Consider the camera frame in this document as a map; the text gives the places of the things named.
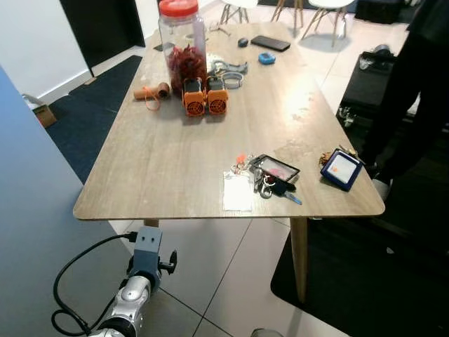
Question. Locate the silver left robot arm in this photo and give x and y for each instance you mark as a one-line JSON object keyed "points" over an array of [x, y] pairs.
{"points": [[130, 307]]}

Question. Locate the keys with carabiner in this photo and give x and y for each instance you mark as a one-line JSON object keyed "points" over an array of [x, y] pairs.
{"points": [[266, 187]]}

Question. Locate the blue card holder with keys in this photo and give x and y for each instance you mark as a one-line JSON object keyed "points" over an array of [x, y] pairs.
{"points": [[342, 169]]}

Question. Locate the white badge holder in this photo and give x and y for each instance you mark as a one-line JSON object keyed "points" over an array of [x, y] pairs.
{"points": [[238, 191]]}

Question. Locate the grey robot foot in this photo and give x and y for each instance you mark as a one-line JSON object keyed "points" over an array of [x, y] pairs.
{"points": [[266, 333]]}

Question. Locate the black card holder pink card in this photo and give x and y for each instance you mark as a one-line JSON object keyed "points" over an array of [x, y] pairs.
{"points": [[275, 170]]}

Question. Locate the orange black device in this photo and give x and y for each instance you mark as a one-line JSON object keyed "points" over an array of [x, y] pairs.
{"points": [[194, 98], [217, 98]]}

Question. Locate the cardboard box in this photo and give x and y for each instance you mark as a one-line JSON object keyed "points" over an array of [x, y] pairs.
{"points": [[43, 114]]}

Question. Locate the black floor mat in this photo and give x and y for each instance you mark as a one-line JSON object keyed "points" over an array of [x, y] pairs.
{"points": [[365, 288]]}

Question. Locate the grey metal clamp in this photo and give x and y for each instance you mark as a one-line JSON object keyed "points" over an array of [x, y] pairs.
{"points": [[228, 67]]}

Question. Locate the red lid clear jar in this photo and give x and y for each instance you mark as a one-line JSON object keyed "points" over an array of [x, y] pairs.
{"points": [[182, 45]]}

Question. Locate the small blue object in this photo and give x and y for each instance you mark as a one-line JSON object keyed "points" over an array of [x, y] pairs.
{"points": [[266, 58]]}

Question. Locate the black computer mouse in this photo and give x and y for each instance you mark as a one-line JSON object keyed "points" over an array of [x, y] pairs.
{"points": [[243, 42]]}

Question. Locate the black door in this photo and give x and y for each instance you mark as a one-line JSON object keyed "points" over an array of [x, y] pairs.
{"points": [[98, 21]]}

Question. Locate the white chair wooden legs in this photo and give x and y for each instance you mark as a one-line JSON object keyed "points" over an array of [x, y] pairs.
{"points": [[238, 5], [284, 8], [330, 5]]}

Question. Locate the person in black clothes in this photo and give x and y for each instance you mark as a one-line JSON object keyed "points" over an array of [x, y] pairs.
{"points": [[414, 84]]}

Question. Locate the black bag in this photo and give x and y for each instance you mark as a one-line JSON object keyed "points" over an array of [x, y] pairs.
{"points": [[368, 81]]}

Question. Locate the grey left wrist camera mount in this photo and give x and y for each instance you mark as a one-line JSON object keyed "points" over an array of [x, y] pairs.
{"points": [[147, 246]]}

